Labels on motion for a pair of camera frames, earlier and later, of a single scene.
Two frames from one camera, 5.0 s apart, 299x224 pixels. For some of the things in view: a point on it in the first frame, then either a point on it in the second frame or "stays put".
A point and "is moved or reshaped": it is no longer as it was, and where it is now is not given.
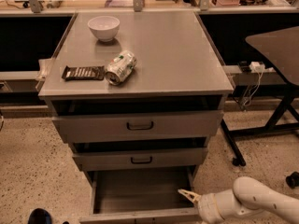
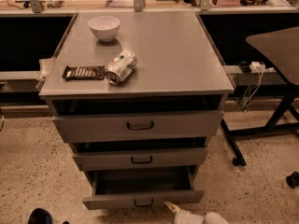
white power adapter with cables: (258, 68) stays put
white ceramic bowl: (104, 27) stays put
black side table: (282, 46) stays put
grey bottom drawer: (141, 195) is moved or reshaped
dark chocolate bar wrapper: (84, 73) stays put
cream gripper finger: (193, 196) → (174, 207)
